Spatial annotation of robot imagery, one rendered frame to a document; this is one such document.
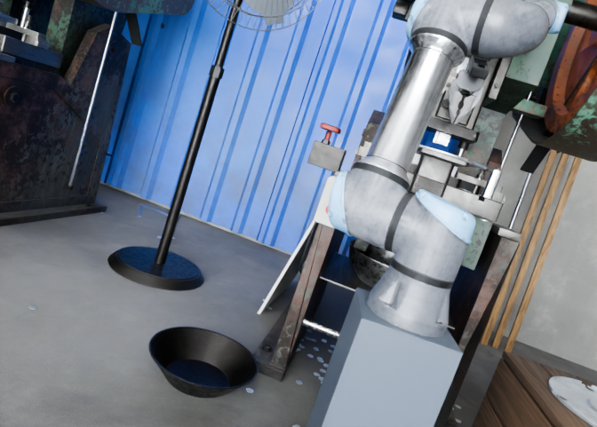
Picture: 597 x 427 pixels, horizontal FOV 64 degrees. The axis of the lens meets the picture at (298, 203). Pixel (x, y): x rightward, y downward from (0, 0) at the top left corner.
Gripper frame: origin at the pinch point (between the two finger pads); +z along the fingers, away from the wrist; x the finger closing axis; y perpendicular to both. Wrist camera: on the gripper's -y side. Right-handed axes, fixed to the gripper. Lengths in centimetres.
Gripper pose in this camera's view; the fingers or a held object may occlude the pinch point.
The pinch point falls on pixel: (455, 119)
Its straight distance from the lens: 147.1
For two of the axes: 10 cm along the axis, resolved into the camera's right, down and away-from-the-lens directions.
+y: 1.9, -0.9, 9.8
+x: -9.3, -3.3, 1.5
